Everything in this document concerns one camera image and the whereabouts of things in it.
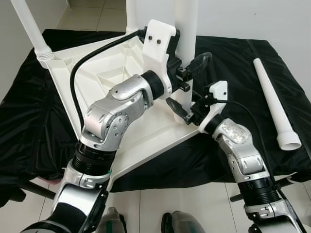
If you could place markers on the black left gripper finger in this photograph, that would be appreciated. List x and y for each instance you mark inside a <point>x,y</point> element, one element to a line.
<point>200,64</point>

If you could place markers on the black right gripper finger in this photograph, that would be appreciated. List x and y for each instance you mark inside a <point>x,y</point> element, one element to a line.
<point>177,108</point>

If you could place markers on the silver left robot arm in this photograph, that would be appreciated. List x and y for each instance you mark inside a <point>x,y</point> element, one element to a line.
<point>112,111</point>

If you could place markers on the black table cloth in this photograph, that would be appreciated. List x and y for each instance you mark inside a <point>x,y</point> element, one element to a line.
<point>243,63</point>

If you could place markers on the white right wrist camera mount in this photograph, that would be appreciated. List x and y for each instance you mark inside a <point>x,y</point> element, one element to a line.
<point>216,99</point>

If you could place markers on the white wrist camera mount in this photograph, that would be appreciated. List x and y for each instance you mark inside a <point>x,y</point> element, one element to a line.
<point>158,48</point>
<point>216,99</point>

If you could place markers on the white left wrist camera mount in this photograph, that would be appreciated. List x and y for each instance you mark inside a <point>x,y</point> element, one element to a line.
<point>158,48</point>

